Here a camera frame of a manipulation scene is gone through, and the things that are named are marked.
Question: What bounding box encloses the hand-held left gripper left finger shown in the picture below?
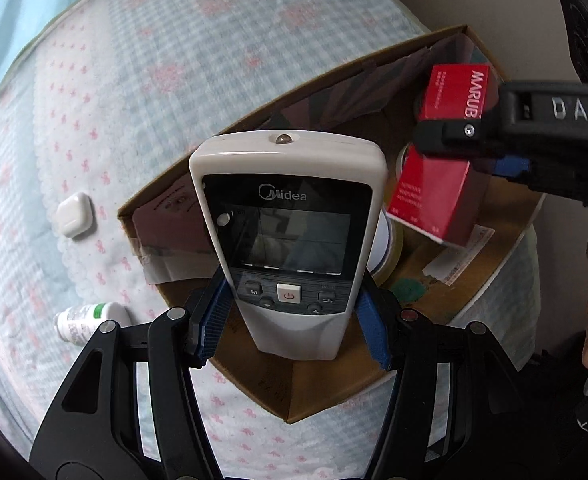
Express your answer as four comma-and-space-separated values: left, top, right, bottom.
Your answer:
28, 265, 235, 480

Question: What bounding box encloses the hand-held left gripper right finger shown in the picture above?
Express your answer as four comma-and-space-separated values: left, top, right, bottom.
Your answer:
355, 269, 582, 480

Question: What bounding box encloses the roll of clear tape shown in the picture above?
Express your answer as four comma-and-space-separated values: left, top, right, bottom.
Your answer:
366, 207, 405, 286

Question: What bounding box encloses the white medicine bottle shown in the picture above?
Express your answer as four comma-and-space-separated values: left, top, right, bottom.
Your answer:
54, 301, 130, 346

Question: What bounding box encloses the white earbuds case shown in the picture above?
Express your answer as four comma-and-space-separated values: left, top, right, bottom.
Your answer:
56, 191, 97, 238

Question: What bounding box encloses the light blue hanging cloth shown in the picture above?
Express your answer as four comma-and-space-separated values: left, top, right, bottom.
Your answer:
0, 0, 112, 116

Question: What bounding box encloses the white air conditioner remote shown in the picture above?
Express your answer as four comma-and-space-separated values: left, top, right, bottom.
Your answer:
188, 130, 389, 361

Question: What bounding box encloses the red carton box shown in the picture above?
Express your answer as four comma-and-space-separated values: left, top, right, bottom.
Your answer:
385, 62, 500, 247

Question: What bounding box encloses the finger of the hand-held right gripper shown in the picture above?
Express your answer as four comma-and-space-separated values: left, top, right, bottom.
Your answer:
413, 79, 588, 162
491, 155, 588, 211

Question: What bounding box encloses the cardboard box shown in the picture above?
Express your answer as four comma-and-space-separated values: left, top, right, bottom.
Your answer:
116, 25, 547, 423

